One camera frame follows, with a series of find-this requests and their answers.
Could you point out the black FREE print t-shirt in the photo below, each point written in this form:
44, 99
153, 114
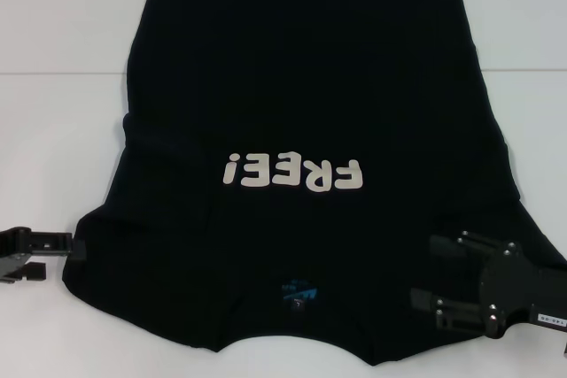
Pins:
310, 86

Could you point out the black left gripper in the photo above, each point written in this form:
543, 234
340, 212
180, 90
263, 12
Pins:
13, 249

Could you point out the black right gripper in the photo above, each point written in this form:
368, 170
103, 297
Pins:
509, 285

